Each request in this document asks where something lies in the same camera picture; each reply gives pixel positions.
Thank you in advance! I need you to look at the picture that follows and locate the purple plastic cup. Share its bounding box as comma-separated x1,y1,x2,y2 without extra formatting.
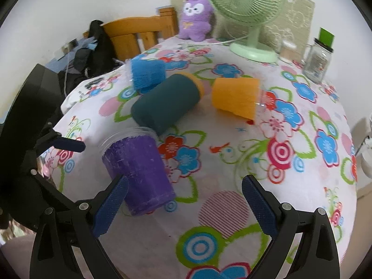
100,127,175,216

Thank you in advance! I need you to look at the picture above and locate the dark teal cup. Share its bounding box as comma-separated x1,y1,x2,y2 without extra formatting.
130,72,205,135

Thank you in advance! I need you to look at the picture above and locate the blue plastic cup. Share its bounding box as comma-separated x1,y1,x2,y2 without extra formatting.
126,59,166,90

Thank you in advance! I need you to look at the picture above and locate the orange plastic cup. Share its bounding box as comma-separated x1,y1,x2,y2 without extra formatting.
211,77,266,120

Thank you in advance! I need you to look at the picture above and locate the black bag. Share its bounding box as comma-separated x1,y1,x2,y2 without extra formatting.
58,20,119,97

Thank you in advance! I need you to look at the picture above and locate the floral tablecloth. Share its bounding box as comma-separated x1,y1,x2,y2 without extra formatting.
40,36,359,279

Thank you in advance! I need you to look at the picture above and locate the wooden chair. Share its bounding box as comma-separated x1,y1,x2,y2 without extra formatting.
83,6,180,62

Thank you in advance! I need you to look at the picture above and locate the purple plush toy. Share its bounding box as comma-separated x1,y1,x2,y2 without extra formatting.
178,0,214,42

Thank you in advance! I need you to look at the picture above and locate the glass jar mug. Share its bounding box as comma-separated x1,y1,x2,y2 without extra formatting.
302,38,334,84

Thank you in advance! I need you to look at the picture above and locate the small glass jar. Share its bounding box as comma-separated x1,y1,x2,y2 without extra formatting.
279,39,297,64

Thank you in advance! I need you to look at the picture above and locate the green desk fan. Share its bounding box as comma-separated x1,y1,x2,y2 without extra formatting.
209,0,284,63

